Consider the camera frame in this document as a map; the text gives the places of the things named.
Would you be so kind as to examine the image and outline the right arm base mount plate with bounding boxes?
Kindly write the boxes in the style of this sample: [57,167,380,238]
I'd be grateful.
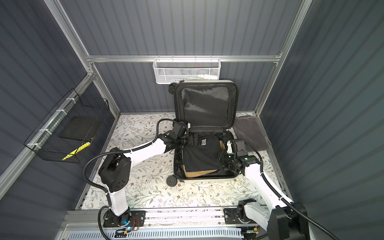
[223,208,256,225]

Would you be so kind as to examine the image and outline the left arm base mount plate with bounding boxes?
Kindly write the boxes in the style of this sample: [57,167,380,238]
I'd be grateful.
[103,210,147,228]

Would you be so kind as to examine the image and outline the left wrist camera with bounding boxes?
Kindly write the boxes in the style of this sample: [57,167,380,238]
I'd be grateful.
[172,122,189,138]

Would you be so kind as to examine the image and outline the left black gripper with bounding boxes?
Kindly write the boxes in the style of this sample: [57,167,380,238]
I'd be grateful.
[176,132,202,147]

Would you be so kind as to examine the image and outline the yellow black striped item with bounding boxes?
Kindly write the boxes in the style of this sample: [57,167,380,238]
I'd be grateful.
[62,142,91,161]

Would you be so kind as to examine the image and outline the aluminium front rail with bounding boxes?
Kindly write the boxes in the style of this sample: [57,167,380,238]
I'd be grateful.
[61,205,307,230]

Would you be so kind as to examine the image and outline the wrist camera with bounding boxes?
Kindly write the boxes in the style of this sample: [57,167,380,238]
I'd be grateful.
[227,139,248,158]
[172,122,189,138]

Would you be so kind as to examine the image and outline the black carry-on suitcase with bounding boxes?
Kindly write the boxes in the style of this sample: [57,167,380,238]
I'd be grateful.
[167,80,239,187]

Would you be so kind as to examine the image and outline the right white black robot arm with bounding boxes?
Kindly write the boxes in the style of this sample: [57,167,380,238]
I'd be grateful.
[219,140,337,240]

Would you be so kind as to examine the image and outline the tan shorts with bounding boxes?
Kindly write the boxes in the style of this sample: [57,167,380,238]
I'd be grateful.
[182,140,226,178]

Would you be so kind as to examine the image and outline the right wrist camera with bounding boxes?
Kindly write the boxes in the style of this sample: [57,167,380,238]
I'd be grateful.
[227,139,248,158]

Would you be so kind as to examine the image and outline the grey folded towel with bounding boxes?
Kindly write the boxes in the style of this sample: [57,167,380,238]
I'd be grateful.
[233,116,270,151]

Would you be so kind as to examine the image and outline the white tube in basket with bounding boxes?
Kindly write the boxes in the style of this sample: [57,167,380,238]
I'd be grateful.
[190,74,219,81]

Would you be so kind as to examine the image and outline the black t-shirt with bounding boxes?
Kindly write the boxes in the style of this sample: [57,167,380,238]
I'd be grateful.
[181,134,227,172]

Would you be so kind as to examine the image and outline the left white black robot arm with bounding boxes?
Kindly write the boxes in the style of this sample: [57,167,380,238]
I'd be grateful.
[82,119,191,240]

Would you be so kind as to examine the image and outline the white perforated vent panel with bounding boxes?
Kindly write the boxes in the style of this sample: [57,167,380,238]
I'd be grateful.
[67,227,244,240]

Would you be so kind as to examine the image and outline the white wire mesh basket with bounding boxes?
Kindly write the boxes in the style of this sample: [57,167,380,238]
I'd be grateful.
[153,58,222,85]

